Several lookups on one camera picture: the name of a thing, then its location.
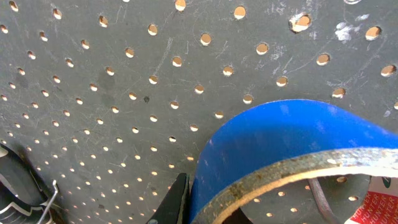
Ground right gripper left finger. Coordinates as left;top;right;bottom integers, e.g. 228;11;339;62
146;172;191;224

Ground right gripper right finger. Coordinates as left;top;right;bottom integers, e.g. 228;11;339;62
221;207;254;224

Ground roll of blue tape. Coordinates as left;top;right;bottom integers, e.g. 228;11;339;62
188;98;398;224

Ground pliers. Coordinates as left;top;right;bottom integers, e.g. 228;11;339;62
0;143;62;224

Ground black pegboard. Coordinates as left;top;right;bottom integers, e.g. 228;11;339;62
0;0;398;224

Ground metal hook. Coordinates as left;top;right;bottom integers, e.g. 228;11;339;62
36;179;60;224
307;177;341;224

